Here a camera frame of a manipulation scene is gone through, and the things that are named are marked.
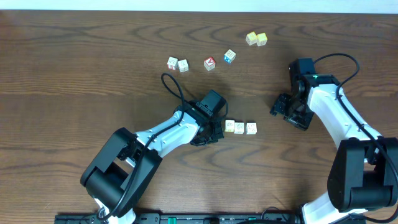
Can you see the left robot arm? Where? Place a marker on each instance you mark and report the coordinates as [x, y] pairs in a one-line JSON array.
[[120, 173]]

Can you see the white block dragonfly picture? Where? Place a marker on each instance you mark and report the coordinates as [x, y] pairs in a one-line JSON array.
[[251, 128]]

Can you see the yellow block right of pair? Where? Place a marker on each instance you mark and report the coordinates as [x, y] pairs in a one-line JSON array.
[[261, 39]]

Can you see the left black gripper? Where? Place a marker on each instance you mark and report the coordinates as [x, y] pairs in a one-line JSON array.
[[216, 133]]

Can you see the yellow block of pair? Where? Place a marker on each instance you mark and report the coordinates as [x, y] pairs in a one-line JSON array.
[[251, 38], [261, 39]]

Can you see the yellow block left of pair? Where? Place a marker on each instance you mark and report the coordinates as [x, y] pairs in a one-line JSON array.
[[251, 38]]

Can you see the white block plain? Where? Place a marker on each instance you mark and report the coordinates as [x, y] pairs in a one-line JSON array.
[[183, 65]]

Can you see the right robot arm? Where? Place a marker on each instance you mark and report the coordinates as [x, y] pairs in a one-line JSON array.
[[363, 176]]

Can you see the red letter A block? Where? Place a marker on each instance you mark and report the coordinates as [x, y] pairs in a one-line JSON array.
[[209, 63]]

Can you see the white block red edge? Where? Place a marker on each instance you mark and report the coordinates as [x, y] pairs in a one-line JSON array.
[[239, 127]]

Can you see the white block red side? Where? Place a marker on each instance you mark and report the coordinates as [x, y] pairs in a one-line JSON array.
[[172, 63]]

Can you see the green edged alphabet block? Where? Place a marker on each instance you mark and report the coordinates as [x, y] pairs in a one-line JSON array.
[[229, 125]]

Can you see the blue edged alphabet block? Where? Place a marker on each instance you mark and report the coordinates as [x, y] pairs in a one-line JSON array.
[[229, 56]]

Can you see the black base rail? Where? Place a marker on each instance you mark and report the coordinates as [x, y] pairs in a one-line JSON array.
[[157, 218]]

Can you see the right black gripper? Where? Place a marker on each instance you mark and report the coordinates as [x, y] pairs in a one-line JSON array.
[[279, 106]]

